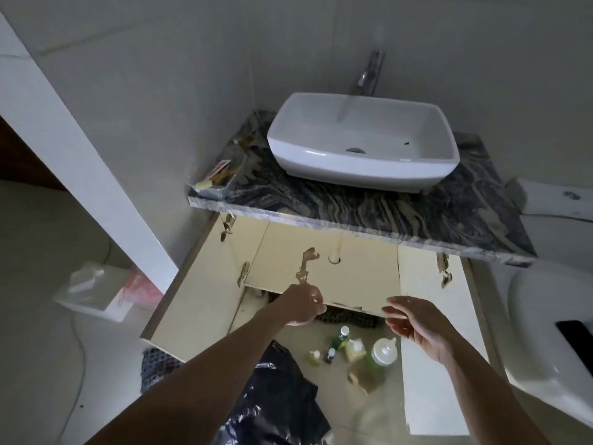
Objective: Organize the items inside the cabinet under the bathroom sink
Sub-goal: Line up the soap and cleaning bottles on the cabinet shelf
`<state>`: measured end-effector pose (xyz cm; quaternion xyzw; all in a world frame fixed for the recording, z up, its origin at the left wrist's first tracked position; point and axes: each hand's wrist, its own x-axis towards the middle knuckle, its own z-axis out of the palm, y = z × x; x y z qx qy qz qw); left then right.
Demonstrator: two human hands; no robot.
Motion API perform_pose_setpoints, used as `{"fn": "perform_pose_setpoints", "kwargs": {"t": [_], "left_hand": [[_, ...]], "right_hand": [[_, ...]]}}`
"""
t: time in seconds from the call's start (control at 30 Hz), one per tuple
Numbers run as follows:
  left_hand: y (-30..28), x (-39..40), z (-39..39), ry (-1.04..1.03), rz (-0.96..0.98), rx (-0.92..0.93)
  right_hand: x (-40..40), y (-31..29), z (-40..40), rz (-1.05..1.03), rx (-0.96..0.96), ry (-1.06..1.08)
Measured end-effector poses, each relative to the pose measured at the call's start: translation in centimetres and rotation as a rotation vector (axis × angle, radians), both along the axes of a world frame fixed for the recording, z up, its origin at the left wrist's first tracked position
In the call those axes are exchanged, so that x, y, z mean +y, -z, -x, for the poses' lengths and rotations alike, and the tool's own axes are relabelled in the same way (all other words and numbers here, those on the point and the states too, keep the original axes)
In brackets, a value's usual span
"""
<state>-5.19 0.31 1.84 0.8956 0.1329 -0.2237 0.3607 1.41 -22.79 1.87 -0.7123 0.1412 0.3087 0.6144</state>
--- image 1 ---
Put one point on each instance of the person's left hand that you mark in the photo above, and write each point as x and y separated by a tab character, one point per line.
296	306

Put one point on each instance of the person's right hand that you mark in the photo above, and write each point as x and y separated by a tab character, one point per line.
424	326

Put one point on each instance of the person's right thumb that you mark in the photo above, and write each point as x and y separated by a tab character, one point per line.
402	301

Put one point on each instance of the person's left fingers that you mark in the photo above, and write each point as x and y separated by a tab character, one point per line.
316	303

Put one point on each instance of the person's right forearm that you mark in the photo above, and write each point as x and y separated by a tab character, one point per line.
486	398

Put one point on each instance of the person's left forearm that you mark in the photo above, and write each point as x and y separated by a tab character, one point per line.
199	384

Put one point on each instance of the cream cabinet shelf board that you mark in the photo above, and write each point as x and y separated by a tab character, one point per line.
343	278

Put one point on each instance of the green bottle with white cap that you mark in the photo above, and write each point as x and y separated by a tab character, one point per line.
342	337

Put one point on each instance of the metal door hinge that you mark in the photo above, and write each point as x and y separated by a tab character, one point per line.
227	225
444	269
243	274

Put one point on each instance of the small dark bottle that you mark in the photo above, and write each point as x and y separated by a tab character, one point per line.
330	354

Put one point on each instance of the small yellowish container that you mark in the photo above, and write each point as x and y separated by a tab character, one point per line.
315	357

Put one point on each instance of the clear bottle with white pump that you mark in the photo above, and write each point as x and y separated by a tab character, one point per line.
382	354

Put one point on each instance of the white drain pipe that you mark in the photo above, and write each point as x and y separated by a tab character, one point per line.
335	249

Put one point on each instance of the cream vanity cabinet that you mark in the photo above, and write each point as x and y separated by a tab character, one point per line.
324	366

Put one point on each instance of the cream cabinet door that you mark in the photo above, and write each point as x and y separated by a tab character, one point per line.
435	393
194	296

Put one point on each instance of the black plastic bag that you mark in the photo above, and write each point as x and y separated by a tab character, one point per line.
278	403

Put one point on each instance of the dark marble countertop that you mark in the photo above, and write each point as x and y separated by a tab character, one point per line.
463	213

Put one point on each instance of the white toilet bowl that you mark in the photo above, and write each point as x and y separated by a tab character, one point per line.
551	338

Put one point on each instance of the white ceramic wash basin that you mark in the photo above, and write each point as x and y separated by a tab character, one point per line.
361	143

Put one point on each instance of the toothpaste box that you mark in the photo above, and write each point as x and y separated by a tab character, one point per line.
217	173

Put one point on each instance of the dark mesh basket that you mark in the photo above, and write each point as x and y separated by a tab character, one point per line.
157	366

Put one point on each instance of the pink plastic bag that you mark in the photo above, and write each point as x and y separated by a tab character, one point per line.
144	289

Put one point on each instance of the white toilet tank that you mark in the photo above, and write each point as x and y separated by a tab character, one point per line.
553	201

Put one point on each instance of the white box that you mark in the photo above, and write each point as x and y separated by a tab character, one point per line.
92	289

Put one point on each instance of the chrome faucet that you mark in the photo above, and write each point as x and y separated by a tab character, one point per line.
370	74

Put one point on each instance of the white door frame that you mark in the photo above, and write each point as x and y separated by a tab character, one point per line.
78	157

